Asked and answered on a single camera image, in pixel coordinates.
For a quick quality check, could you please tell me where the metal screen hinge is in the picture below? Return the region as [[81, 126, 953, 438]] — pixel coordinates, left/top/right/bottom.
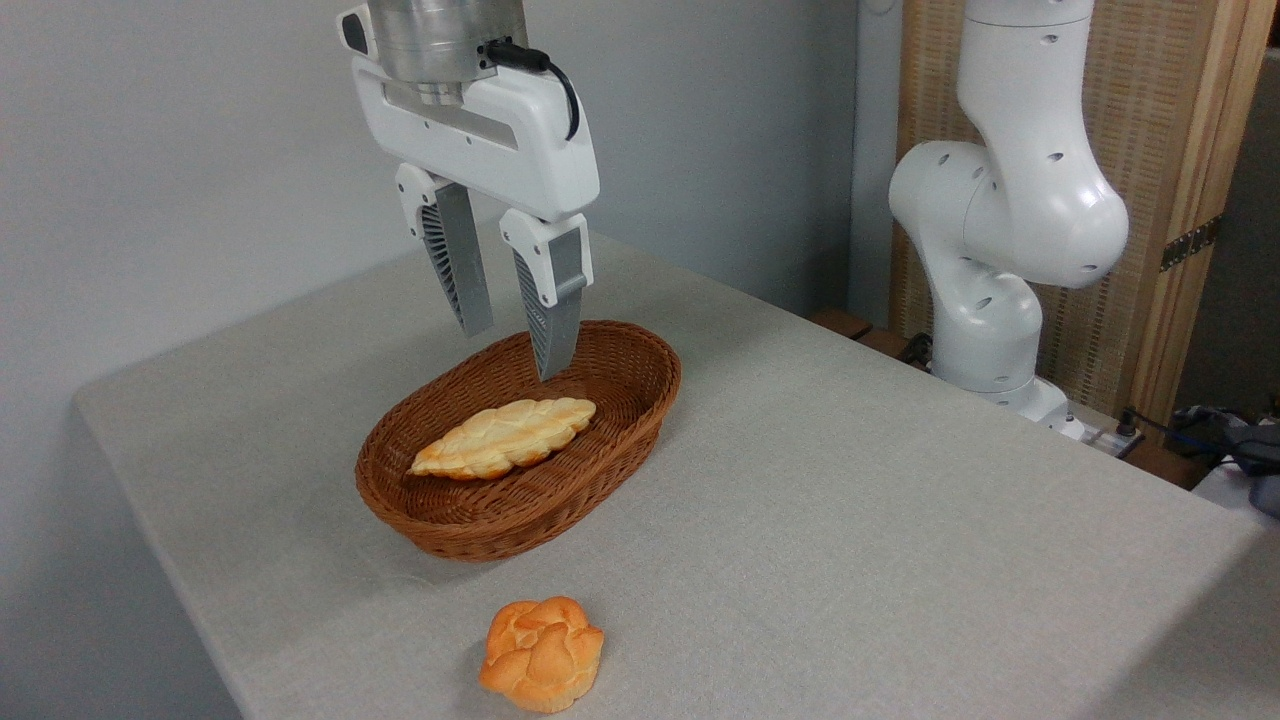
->
[[1160, 215, 1223, 273]]

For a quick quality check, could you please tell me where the grey linen tablecloth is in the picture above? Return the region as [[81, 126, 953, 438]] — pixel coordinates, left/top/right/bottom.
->
[[72, 220, 1280, 720]]

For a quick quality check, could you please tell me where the round orange bread bun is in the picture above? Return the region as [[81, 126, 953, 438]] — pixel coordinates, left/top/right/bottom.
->
[[478, 596, 605, 714]]

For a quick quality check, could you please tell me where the dark bag with cables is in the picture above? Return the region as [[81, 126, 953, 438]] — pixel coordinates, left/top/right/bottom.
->
[[1165, 398, 1280, 518]]

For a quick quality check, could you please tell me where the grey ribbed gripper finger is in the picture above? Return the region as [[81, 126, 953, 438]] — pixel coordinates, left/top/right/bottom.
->
[[500, 208, 593, 383], [395, 163, 495, 337]]

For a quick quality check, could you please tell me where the wooden rattan folding screen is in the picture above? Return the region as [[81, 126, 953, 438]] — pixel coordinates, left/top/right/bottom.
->
[[890, 0, 1280, 421]]

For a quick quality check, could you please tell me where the brown wicker basket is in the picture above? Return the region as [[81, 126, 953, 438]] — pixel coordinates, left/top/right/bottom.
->
[[355, 320, 683, 562]]

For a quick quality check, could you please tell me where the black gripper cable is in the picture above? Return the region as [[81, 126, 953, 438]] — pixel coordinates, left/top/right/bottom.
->
[[485, 38, 581, 141]]

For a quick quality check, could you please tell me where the long braided bread loaf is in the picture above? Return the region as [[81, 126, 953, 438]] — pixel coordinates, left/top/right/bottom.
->
[[408, 397, 598, 482]]

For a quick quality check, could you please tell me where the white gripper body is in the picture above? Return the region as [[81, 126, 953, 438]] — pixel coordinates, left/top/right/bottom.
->
[[338, 5, 601, 223]]

